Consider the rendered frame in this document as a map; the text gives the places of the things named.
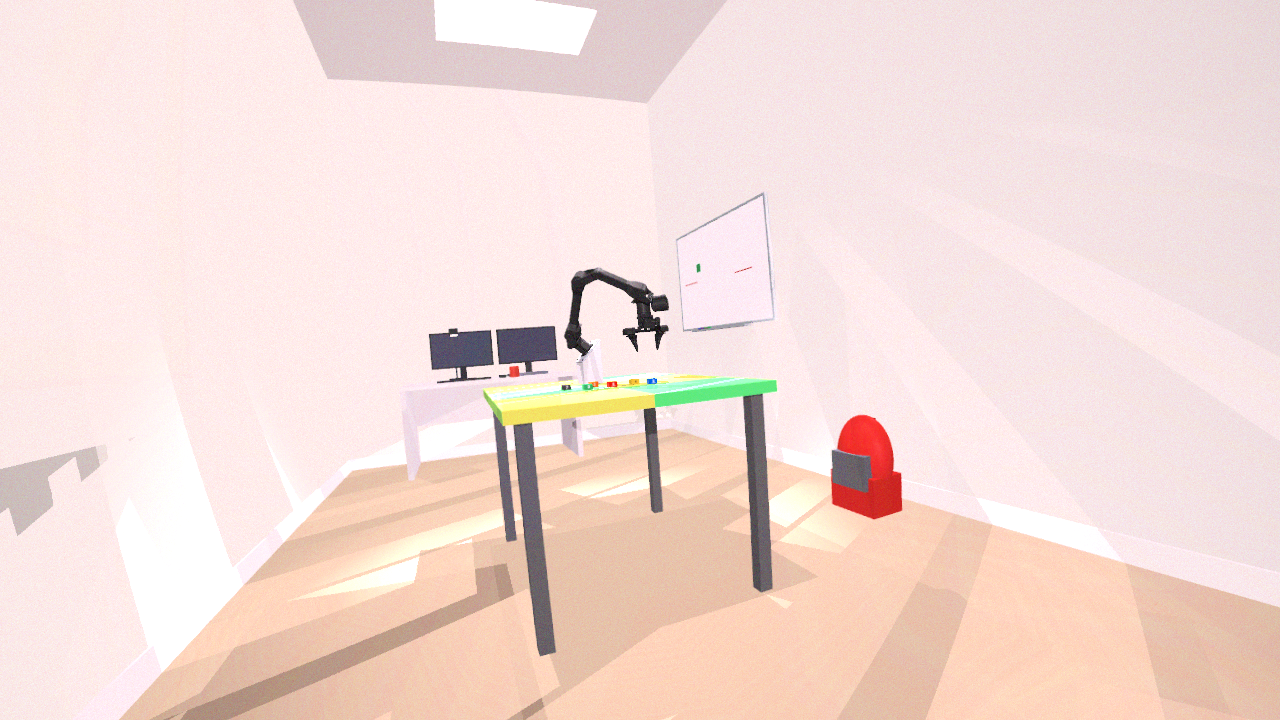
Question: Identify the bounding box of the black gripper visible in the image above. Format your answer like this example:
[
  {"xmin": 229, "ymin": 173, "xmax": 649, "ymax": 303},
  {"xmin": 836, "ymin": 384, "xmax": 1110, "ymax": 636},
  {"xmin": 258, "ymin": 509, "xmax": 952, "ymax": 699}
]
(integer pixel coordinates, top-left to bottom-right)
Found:
[{"xmin": 622, "ymin": 313, "xmax": 669, "ymax": 352}]

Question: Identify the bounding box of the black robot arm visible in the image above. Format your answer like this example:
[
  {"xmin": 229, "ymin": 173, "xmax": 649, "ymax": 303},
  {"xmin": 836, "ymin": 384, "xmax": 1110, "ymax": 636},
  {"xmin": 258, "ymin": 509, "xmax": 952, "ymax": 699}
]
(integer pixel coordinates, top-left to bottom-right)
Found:
[{"xmin": 564, "ymin": 266, "xmax": 669, "ymax": 357}]

